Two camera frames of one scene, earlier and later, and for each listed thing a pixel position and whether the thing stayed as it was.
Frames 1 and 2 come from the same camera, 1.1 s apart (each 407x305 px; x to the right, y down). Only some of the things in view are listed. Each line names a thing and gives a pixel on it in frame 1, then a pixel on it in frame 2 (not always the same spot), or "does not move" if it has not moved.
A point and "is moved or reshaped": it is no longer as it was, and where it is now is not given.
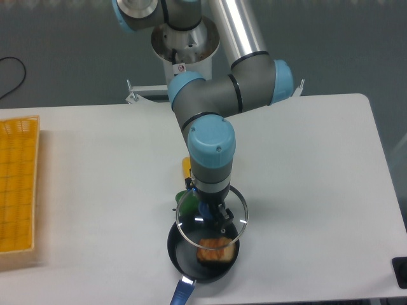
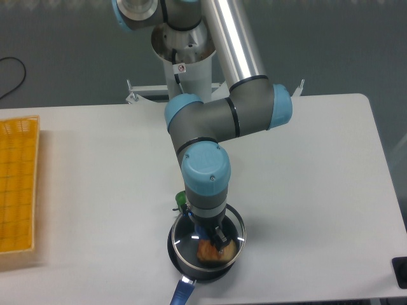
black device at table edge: [399, 264] does not move
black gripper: [214, 200] to [203, 226]
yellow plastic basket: [19, 150] does not move
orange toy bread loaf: [224, 254] does not move
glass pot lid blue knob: [204, 232] is moved or reshaped
